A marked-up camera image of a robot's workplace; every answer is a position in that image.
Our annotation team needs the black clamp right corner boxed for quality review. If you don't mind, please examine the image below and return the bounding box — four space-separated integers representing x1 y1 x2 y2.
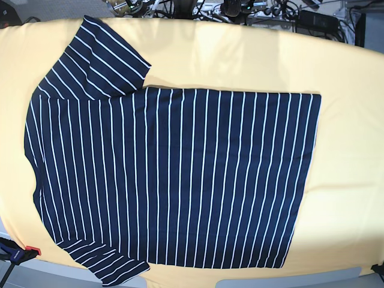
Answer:
371 263 384 276

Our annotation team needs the navy white striped T-shirt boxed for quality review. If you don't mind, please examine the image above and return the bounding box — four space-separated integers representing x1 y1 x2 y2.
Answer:
25 16 322 287

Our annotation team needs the blue red bar clamp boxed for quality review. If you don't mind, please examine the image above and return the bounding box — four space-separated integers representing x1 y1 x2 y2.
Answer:
1 238 41 287

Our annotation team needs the black power adapter box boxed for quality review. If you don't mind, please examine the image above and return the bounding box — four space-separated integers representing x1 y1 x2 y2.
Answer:
296 10 339 34

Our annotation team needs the yellow table cloth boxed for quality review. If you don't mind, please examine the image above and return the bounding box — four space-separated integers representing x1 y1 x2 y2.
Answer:
1 18 383 287

